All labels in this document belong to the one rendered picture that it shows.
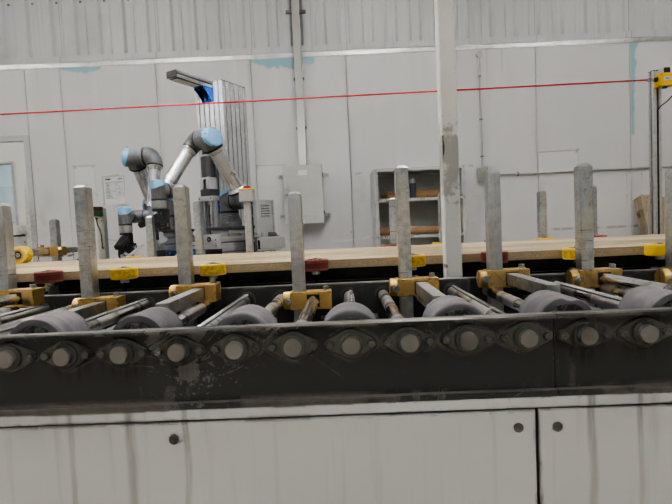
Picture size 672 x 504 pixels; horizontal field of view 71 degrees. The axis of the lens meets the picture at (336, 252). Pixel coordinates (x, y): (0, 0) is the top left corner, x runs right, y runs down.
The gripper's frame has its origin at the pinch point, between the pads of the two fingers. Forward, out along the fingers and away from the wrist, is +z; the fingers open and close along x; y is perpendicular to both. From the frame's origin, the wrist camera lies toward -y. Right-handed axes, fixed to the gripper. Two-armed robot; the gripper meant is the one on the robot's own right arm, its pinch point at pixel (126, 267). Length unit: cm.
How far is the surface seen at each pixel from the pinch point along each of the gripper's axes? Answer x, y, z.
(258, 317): -113, -188, -2
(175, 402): -98, -193, 12
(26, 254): 21, -55, -12
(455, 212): -162, -132, -21
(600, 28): -409, 245, -215
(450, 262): -160, -132, -6
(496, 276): -170, -144, -2
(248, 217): -80, -34, -25
